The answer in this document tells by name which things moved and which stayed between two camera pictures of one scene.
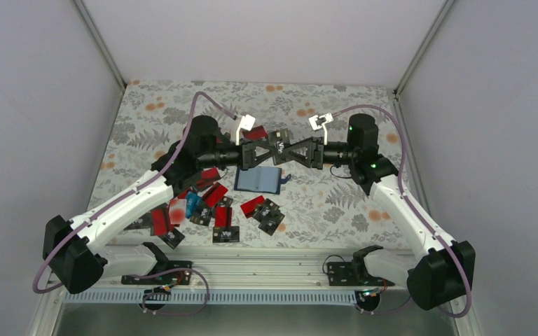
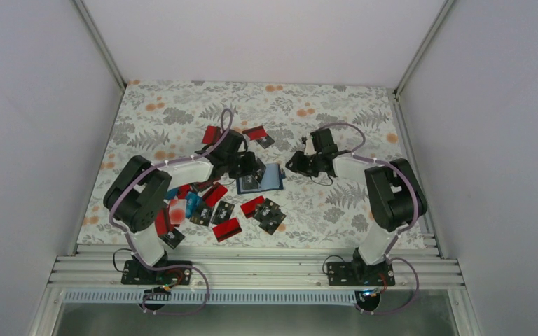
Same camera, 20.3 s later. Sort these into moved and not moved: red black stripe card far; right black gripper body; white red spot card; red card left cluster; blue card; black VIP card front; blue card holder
Moved: black VIP card front; right black gripper body
Not moved: red card left cluster; blue card holder; blue card; white red spot card; red black stripe card far
